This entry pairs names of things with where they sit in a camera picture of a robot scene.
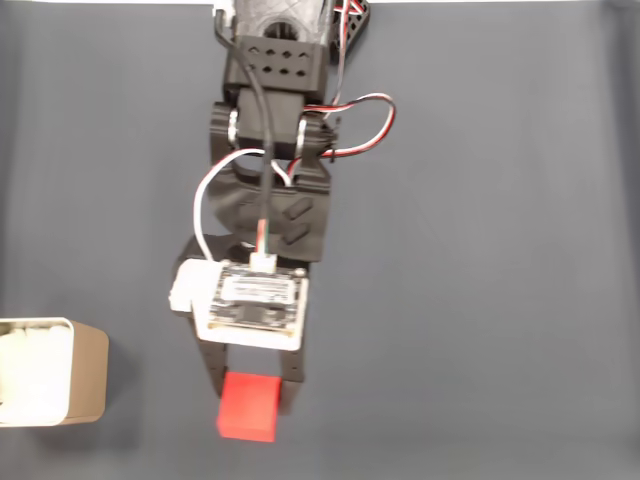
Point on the beige open box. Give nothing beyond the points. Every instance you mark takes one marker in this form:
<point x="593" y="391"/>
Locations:
<point x="90" y="375"/>

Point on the red cube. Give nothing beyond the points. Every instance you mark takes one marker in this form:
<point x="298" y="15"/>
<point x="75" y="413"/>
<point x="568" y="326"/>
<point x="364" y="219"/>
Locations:
<point x="250" y="407"/>

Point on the white camera board mount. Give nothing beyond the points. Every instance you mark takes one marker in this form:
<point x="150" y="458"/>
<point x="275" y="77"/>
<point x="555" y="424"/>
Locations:
<point x="250" y="320"/>

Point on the white padding sheet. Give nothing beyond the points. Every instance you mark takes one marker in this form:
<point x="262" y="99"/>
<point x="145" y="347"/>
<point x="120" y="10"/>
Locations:
<point x="30" y="370"/>

